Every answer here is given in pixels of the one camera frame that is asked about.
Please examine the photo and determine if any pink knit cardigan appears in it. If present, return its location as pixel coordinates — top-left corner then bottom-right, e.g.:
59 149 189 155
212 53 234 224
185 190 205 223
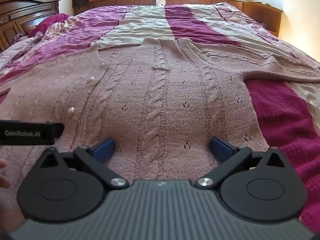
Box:
0 37 320 233

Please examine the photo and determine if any magenta pillow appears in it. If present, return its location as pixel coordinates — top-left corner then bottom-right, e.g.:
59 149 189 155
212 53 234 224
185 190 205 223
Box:
29 13 71 37

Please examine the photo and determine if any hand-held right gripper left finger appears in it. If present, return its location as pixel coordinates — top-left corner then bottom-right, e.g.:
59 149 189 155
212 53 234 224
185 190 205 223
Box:
38 137 129 189

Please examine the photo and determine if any dark cloth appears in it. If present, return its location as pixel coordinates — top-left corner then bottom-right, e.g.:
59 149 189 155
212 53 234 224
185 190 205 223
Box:
72 0 91 9

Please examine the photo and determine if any pink floral quilt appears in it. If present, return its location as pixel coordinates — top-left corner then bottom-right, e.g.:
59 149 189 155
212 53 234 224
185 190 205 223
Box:
0 15 83 80

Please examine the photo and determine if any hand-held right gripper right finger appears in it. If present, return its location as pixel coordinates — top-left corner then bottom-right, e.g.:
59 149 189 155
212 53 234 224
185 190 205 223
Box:
194 136 288 188

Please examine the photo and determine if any wooden window cabinet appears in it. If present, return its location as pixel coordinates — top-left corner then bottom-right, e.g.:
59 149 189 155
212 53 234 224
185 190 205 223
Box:
73 0 283 38

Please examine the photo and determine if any dark wooden headboard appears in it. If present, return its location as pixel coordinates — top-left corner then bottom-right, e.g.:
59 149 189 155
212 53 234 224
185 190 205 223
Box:
0 0 61 52

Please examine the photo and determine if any purple striped bedspread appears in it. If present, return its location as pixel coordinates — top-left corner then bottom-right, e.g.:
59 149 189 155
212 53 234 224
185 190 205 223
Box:
0 2 320 232

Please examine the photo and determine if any person's left hand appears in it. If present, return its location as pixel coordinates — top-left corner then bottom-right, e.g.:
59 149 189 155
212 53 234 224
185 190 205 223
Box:
0 160 11 189

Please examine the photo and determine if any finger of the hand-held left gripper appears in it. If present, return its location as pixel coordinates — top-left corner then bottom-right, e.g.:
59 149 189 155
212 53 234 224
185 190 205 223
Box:
46 121 65 140

